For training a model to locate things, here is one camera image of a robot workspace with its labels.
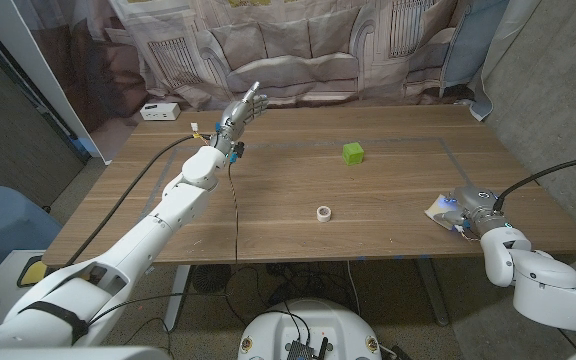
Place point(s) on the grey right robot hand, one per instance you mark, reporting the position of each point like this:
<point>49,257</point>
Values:
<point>480,205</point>

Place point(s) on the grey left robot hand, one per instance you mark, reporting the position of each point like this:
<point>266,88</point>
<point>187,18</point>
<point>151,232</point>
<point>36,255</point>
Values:
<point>235,119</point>

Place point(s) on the pale yellow sponge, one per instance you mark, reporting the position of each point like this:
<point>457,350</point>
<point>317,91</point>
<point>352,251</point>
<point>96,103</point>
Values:
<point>434,211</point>

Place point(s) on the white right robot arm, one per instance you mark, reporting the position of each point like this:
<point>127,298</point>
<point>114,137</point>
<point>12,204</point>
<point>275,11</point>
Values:
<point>553,285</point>

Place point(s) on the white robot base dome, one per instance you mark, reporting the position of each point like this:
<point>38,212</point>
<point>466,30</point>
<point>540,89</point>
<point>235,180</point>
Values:
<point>308,325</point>

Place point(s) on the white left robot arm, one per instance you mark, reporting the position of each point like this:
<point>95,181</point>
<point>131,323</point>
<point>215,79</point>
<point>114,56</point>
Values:
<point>153,235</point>

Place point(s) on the green cube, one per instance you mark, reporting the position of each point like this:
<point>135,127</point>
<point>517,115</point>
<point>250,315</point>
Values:
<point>353,154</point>

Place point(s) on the white tape roll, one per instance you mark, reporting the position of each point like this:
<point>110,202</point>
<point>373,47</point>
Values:
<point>324,214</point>

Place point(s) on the white power strip box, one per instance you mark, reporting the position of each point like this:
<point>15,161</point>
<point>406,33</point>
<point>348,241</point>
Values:
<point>160,111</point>

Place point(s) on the printed sofa backdrop cloth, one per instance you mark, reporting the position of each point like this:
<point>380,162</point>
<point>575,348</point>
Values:
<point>288,55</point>

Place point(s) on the grey table leg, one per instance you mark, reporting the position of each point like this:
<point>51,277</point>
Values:
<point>432,295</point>

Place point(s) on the pale grey hanging cloth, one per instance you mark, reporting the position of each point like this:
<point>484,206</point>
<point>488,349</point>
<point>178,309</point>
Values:
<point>498,50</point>

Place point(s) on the black round floor fan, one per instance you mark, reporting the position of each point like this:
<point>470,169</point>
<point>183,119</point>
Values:
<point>208,279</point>

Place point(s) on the white table leg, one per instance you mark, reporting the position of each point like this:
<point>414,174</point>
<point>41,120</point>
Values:
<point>177,295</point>

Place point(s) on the white leaning panel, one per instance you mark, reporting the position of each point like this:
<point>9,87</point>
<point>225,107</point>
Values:
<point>33,65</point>

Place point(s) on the white floor base yellow pad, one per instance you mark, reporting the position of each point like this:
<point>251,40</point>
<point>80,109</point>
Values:
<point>3,280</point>

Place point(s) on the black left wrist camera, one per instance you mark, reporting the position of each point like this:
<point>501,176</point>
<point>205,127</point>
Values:
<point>237,150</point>

